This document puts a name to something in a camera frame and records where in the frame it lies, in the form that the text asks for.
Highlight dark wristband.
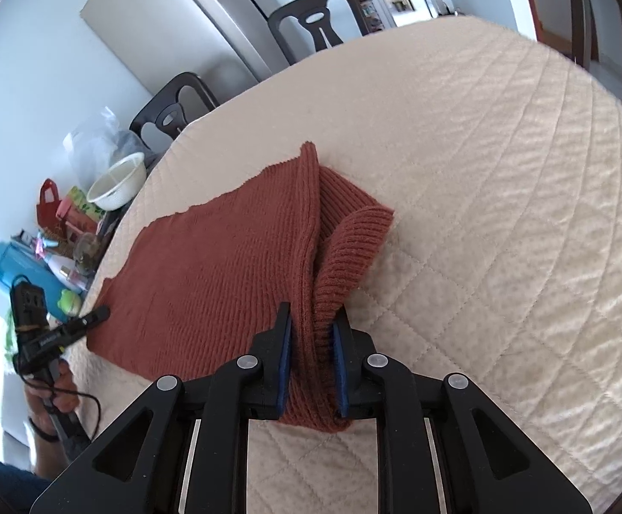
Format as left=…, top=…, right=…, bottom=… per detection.
left=28, top=416, right=61, bottom=443

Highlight green frog toy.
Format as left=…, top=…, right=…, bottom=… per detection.
left=57, top=289, right=83, bottom=318

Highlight blue water bottle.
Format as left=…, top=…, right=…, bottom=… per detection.
left=0, top=241, right=76, bottom=323

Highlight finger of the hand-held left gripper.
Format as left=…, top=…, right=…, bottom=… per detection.
left=67, top=305, right=111, bottom=336

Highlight dark wooden dining chair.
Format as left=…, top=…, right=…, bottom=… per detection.
left=267, top=0, right=370, bottom=65
left=561, top=0, right=622, bottom=134
left=129, top=72, right=220, bottom=153

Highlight clear plastic bag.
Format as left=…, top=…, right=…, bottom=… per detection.
left=63, top=107, right=149, bottom=189

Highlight red gift bag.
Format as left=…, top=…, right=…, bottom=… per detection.
left=36, top=178, right=63, bottom=232

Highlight beige quilted table cover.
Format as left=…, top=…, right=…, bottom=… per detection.
left=59, top=13, right=622, bottom=514

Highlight small glass jar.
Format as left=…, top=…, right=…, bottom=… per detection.
left=72, top=238, right=103, bottom=275

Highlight person's left forearm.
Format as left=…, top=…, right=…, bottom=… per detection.
left=27, top=428, right=74, bottom=481

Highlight white lotion bottle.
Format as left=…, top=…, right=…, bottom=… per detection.
left=38, top=254, right=85, bottom=286

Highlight person's blue pants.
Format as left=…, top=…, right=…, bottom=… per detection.
left=0, top=450, right=51, bottom=514

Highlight person's left hand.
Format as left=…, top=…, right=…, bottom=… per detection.
left=26, top=359, right=79, bottom=433

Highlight rust brown knit sweater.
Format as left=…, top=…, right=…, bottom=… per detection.
left=87, top=142, right=396, bottom=434

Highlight pink leaf print bag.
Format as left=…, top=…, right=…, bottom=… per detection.
left=57, top=186, right=106, bottom=237

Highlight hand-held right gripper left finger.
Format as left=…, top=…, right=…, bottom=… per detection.
left=30, top=302, right=295, bottom=514

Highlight white plastic colander basket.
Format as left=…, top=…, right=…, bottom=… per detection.
left=87, top=152, right=147, bottom=212

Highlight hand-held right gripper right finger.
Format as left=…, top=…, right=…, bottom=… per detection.
left=332, top=306, right=592, bottom=514

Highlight black cable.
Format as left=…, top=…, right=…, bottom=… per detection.
left=22, top=375, right=103, bottom=441

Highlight silver refrigerator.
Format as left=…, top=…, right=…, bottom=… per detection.
left=80, top=0, right=312, bottom=104

